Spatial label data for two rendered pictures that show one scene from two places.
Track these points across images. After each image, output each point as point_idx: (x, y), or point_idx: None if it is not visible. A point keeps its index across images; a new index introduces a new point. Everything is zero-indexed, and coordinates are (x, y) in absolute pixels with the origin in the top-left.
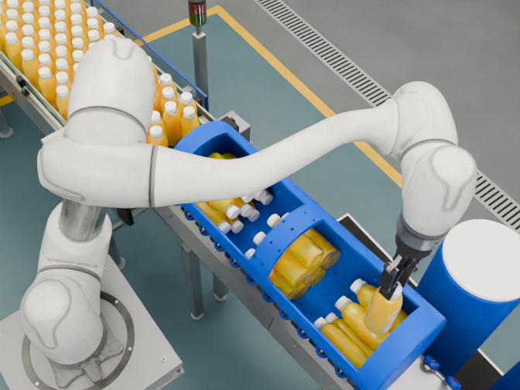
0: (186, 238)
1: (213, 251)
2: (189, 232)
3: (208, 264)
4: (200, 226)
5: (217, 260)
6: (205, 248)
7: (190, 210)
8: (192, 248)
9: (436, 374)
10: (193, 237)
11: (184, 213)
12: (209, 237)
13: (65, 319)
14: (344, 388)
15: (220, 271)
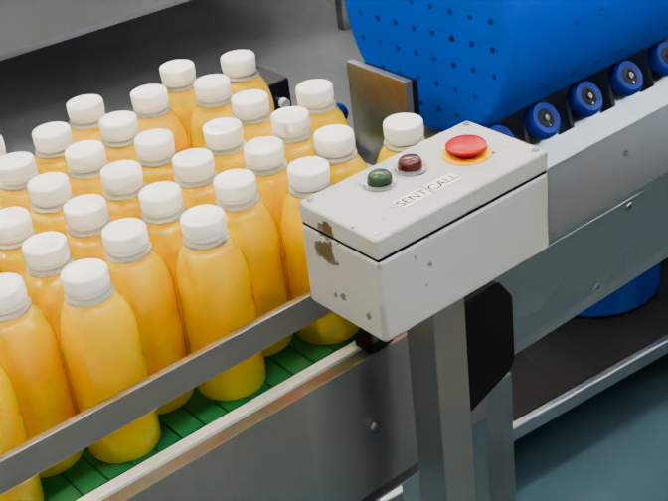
0: (570, 208)
1: (629, 120)
2: (566, 176)
3: (636, 176)
4: (582, 100)
5: (641, 130)
6: (609, 150)
7: (606, 4)
8: (592, 205)
9: None
10: (579, 176)
11: (543, 131)
12: (598, 112)
13: None
14: None
15: (660, 145)
